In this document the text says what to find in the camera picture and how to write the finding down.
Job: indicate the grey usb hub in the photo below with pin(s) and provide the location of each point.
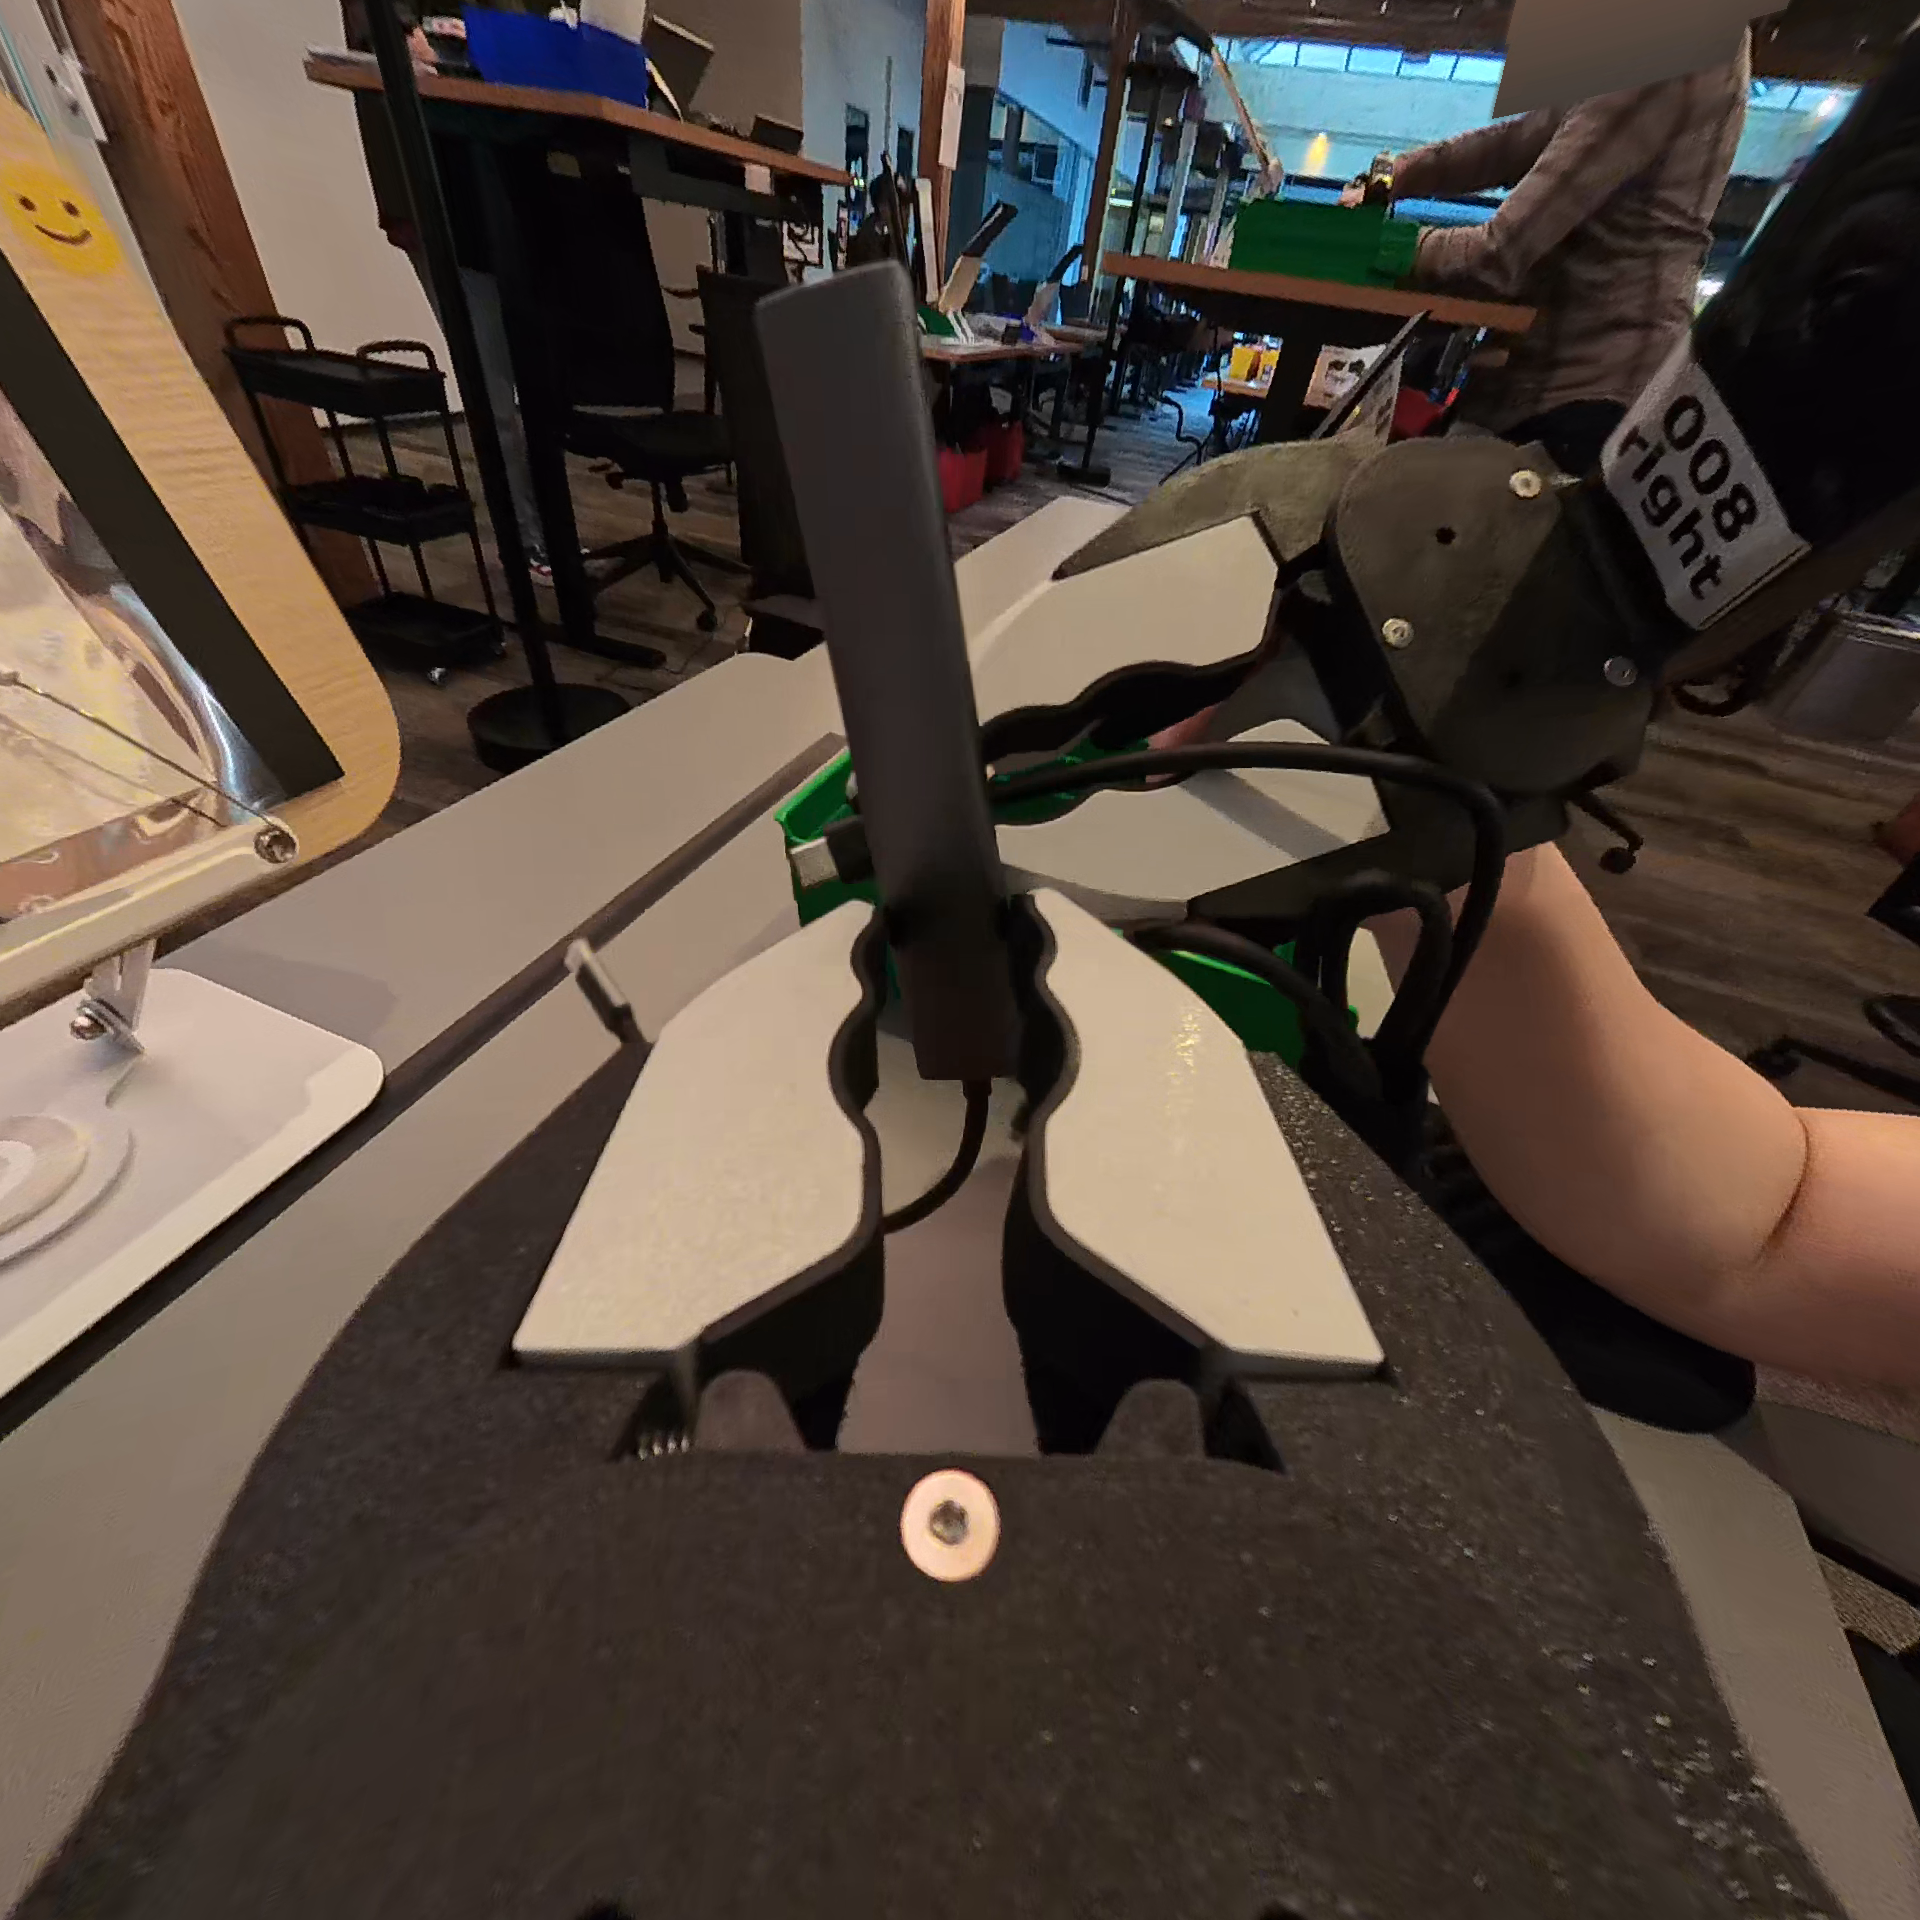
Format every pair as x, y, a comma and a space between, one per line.
879, 600

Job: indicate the person's right forearm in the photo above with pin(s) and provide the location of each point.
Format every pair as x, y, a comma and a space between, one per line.
1651, 1111

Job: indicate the clear acrylic panel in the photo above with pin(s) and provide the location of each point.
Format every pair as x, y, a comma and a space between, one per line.
91, 675

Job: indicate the wooden standing desk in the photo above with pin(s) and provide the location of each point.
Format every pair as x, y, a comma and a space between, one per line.
601, 120

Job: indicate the blue bin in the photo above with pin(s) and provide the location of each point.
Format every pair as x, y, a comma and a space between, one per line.
555, 57

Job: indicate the small green bin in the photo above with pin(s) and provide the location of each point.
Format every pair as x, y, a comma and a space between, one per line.
1321, 240

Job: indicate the wooden table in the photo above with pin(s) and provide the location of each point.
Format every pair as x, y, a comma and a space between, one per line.
1321, 297

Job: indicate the wooden pillar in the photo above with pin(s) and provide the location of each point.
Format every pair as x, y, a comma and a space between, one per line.
181, 224

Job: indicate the black pole stand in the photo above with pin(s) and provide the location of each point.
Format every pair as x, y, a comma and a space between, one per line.
451, 375

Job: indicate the white stand base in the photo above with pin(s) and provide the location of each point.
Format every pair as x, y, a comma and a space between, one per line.
195, 1111

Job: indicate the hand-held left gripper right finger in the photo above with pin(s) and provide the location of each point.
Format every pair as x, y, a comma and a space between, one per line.
1170, 1155

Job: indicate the black office chair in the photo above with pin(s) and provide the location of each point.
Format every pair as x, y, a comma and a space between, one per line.
644, 434

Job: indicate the black rolling cart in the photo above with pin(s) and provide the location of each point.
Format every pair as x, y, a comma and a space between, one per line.
374, 510

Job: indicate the wooden board with smiley sticker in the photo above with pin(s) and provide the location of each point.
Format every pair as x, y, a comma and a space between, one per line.
195, 451

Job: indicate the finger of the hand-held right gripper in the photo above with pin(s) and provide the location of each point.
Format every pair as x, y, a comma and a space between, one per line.
1261, 818
1140, 614

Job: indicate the green plastic bin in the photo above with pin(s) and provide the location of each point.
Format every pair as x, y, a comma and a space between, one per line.
818, 792

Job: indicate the red bin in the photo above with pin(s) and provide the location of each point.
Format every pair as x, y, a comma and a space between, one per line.
983, 464

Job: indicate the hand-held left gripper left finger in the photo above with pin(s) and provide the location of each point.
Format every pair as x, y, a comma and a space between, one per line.
720, 1155

